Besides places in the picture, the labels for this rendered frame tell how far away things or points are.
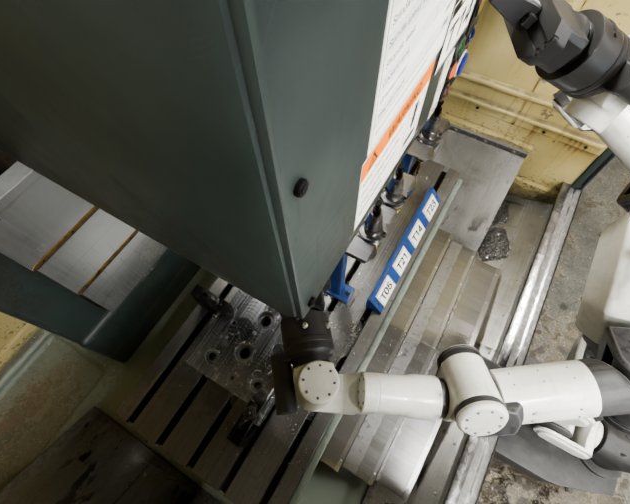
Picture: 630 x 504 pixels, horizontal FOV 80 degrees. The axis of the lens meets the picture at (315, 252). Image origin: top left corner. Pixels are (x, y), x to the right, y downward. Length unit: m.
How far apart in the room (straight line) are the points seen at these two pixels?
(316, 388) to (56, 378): 1.23
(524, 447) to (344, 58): 1.87
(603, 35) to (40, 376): 1.76
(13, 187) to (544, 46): 0.87
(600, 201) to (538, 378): 2.26
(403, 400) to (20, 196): 0.79
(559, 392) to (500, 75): 1.04
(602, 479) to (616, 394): 1.36
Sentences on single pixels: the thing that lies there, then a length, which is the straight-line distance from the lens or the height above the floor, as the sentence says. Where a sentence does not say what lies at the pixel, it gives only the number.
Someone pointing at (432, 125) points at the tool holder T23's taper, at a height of 1.27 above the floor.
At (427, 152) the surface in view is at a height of 1.22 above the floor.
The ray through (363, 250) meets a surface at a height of 1.22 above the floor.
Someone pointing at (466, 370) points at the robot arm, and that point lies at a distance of 0.69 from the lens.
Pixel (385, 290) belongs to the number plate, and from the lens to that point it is 1.11.
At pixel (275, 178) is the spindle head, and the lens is 0.18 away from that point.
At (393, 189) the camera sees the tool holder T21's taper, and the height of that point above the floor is 1.26.
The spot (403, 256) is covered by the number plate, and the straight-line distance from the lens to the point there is 1.17.
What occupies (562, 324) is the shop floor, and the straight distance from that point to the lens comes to 2.39.
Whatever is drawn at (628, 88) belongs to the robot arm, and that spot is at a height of 1.63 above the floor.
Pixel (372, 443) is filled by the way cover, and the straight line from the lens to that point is 1.25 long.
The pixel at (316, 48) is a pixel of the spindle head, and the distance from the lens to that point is 0.18.
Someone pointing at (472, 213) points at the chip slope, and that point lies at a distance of 1.56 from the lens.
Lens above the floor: 1.97
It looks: 63 degrees down
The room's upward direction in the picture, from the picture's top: 3 degrees counter-clockwise
